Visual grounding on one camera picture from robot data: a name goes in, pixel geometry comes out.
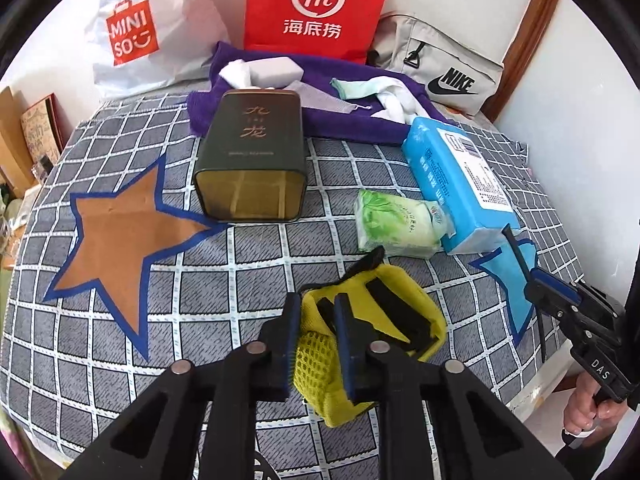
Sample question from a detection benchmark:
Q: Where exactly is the white plastic shopping bag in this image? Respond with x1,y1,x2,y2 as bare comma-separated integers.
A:
92,0,251,98

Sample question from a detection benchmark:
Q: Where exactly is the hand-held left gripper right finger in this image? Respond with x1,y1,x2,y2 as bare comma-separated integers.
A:
332,294,576,480

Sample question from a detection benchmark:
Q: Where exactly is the brown printed box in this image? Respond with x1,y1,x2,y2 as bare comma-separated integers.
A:
20,95,63,171

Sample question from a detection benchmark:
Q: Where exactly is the purple towel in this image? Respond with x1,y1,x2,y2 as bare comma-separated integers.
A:
186,41,451,138

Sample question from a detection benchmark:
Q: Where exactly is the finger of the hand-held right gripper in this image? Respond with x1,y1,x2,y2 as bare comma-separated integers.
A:
525,287,576,323
530,269,583,306

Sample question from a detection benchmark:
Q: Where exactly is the red paper bag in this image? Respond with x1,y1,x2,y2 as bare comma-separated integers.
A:
243,0,396,65

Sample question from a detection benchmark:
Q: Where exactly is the yellow black mesh glove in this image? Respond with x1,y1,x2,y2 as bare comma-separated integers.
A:
292,247,447,428

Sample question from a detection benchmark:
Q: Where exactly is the pale green cloth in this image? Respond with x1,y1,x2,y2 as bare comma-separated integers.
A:
331,77,387,102

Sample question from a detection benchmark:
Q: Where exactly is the grey waist bag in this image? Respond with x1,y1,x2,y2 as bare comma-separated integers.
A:
367,12,506,113

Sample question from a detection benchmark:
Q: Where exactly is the white crumpled cloth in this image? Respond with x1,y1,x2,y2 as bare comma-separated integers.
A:
372,77,427,124

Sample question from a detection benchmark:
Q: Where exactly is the brown wooden frame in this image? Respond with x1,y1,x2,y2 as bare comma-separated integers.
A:
482,0,561,121

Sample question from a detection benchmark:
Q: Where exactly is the green tissue packet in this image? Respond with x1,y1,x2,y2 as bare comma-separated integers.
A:
354,191,448,259

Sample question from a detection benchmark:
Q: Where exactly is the blue tissue pack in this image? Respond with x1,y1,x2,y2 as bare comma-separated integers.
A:
402,116,521,256

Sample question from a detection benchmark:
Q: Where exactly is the white sponge block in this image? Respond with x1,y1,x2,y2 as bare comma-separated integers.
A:
248,56,304,86

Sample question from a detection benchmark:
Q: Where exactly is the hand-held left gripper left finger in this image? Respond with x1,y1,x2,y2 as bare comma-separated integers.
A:
65,292,303,480

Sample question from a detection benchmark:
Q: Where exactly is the person's right hand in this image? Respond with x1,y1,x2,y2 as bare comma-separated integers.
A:
562,377,623,433

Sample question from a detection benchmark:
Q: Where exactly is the grey checked blanket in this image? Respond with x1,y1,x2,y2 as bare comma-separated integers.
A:
0,87,586,480

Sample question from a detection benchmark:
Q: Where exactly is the dark green tin box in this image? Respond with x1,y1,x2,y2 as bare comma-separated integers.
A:
194,89,308,222

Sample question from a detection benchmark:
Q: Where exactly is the thin mesh cloth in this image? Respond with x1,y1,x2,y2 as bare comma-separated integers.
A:
295,80,351,112

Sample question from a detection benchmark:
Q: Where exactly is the small white cloth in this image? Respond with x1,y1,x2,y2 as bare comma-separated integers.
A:
220,60,252,87

